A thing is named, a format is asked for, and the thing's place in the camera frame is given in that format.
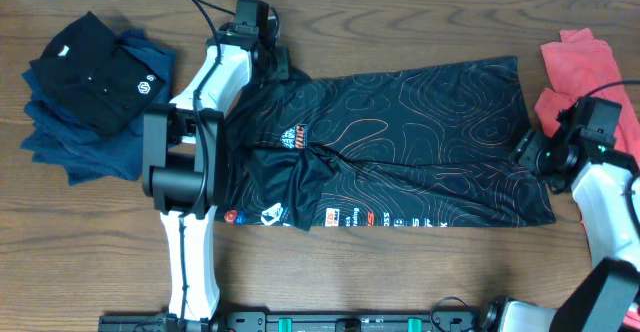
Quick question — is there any black orange patterned jersey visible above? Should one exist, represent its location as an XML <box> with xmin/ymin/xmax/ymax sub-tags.
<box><xmin>216</xmin><ymin>57</ymin><xmax>555</xmax><ymax>230</ymax></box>

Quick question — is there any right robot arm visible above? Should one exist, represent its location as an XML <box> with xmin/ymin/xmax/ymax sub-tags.
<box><xmin>481</xmin><ymin>97</ymin><xmax>639</xmax><ymax>332</ymax></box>

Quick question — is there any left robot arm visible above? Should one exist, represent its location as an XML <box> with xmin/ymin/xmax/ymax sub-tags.
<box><xmin>143</xmin><ymin>17</ymin><xmax>289</xmax><ymax>331</ymax></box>

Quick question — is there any red shirt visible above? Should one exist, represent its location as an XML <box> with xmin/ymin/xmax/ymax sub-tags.
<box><xmin>533</xmin><ymin>26</ymin><xmax>640</xmax><ymax>318</ymax></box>

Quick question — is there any folded navy blue shirt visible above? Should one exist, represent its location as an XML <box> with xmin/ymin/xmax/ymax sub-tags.
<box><xmin>21</xmin><ymin>29</ymin><xmax>176</xmax><ymax>185</ymax></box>

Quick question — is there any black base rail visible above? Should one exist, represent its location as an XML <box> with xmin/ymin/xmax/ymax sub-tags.
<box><xmin>97</xmin><ymin>297</ymin><xmax>499</xmax><ymax>332</ymax></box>

